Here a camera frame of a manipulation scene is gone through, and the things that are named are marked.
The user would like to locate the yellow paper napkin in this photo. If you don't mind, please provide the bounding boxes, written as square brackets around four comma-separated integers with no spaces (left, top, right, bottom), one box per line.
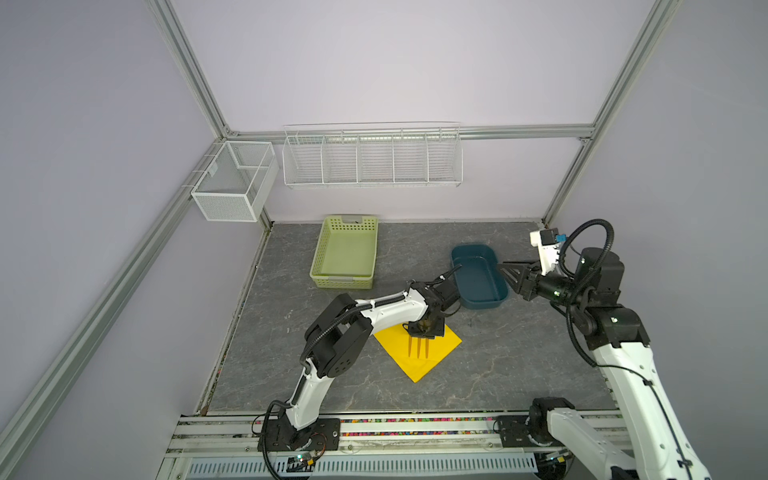
[374,326,462,383]

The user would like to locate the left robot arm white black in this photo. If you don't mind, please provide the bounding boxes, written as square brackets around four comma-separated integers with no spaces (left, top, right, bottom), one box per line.
[256,267,461,453]

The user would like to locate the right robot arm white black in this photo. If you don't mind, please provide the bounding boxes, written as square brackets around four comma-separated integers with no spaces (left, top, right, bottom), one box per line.
[496,219,710,479]

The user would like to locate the dark teal plastic bin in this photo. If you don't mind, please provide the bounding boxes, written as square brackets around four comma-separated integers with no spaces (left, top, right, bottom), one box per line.
[451,244,508,310]

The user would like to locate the green perforated plastic basket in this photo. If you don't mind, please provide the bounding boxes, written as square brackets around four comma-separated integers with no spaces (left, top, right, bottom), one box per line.
[310,215,379,290]

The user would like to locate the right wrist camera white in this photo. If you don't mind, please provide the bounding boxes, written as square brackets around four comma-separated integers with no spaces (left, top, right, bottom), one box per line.
[529,228,567,275]

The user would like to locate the white wire shelf rack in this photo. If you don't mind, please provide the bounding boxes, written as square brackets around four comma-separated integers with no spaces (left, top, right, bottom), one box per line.
[283,121,464,188]

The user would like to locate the white mesh wall basket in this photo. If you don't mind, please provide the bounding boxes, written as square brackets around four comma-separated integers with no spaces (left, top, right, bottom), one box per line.
[192,141,279,223]

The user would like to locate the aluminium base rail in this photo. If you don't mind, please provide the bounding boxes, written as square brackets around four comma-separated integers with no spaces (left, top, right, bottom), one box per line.
[157,410,691,480]

